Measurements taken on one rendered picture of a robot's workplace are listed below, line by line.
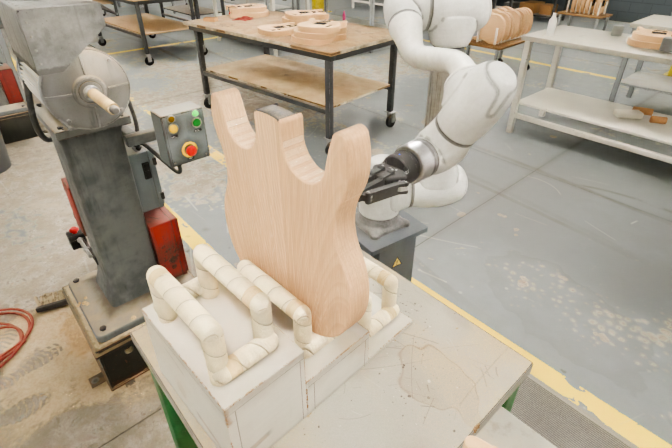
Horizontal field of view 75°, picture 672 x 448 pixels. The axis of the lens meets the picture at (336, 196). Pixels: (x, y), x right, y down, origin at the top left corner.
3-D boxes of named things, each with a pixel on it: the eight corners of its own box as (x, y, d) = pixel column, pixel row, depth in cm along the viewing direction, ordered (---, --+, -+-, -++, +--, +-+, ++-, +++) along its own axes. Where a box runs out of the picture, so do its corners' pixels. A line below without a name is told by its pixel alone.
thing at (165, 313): (155, 316, 76) (142, 275, 71) (172, 307, 78) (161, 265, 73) (164, 326, 74) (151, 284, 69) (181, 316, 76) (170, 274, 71)
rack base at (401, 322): (282, 295, 104) (282, 292, 104) (327, 266, 114) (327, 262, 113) (369, 363, 88) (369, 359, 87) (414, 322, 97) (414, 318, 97)
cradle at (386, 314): (355, 335, 92) (356, 324, 90) (390, 307, 99) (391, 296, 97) (368, 344, 90) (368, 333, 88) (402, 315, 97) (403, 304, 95)
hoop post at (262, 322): (251, 346, 70) (244, 303, 66) (267, 334, 72) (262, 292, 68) (263, 357, 69) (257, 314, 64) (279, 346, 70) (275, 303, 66)
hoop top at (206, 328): (145, 282, 72) (140, 267, 70) (163, 273, 74) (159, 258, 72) (209, 354, 60) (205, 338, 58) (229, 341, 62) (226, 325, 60)
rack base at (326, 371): (223, 332, 95) (217, 301, 90) (283, 294, 105) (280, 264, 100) (309, 416, 78) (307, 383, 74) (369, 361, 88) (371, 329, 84)
